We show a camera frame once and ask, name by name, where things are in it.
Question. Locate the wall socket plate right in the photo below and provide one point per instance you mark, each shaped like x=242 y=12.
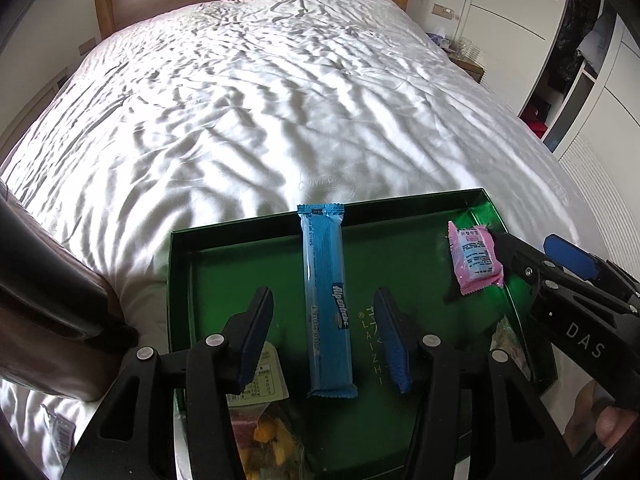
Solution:
x=443 y=12

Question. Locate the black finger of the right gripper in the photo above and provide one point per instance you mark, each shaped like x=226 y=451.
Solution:
x=524 y=261

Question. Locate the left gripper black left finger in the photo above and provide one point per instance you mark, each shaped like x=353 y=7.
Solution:
x=131 y=434

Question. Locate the wooden nightstand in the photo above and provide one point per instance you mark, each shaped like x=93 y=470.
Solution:
x=474 y=70

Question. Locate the pink snack packet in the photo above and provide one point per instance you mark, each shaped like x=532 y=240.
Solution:
x=474 y=259

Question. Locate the wall socket plate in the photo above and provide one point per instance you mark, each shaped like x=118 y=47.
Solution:
x=87 y=46
x=443 y=12

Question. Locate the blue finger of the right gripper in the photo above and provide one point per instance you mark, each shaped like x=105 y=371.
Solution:
x=571 y=257

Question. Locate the copper and black electric kettle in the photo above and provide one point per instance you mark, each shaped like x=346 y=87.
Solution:
x=62 y=328

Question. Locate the small clear candy packet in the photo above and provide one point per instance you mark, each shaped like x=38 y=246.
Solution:
x=504 y=338

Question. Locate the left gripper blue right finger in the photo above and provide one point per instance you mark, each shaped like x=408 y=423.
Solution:
x=485 y=406

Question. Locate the white silver snack wrapper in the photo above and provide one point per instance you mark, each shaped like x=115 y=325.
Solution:
x=62 y=432

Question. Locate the white bed duvet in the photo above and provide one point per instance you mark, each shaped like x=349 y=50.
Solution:
x=237 y=109

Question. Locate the person's right hand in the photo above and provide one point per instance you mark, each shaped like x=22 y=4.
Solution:
x=600 y=434

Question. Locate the blue wafer bar wrapper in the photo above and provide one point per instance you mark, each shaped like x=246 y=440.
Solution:
x=327 y=317

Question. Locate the green tray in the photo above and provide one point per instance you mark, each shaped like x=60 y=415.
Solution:
x=400 y=244

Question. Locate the wall socket plate left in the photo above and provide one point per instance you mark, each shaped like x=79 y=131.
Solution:
x=87 y=46

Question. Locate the clear bag of dried fruit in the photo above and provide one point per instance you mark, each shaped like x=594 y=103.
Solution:
x=267 y=448

